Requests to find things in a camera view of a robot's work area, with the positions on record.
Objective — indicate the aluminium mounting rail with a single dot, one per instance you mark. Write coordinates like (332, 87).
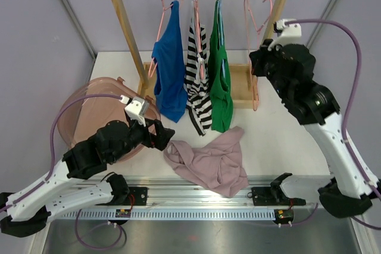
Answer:
(171, 191)

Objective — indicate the light blue hanger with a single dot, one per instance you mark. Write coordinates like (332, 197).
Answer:
(220, 26)

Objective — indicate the mauve tank top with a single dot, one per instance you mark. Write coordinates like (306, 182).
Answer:
(218, 166)

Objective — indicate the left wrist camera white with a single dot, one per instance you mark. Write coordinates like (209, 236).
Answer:
(135, 109)

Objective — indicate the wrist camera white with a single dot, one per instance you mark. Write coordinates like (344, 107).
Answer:
(286, 33)
(135, 109)

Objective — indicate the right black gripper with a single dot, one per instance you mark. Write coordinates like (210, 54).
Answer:
(259, 57)

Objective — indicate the blue tank top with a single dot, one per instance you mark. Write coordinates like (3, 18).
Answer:
(171, 97)

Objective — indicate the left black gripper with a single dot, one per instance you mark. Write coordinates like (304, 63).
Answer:
(162, 137)

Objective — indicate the black white striped tank top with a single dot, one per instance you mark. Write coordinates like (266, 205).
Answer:
(196, 77)

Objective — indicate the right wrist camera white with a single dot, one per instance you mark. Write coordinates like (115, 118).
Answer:
(286, 33)

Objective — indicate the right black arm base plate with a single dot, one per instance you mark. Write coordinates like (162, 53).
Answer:
(268, 196)

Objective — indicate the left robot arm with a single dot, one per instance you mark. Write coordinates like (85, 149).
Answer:
(29, 211)

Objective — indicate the pink hanger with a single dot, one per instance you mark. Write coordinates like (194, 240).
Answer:
(162, 17)
(253, 80)
(197, 28)

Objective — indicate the translucent pink plastic basin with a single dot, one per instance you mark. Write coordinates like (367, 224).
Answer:
(94, 115)

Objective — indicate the white slotted cable duct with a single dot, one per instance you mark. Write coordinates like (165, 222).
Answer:
(170, 214)

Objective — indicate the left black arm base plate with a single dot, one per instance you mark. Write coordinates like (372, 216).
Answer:
(139, 195)

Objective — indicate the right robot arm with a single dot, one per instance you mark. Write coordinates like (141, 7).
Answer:
(349, 189)

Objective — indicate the green tank top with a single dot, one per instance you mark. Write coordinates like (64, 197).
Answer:
(219, 78)

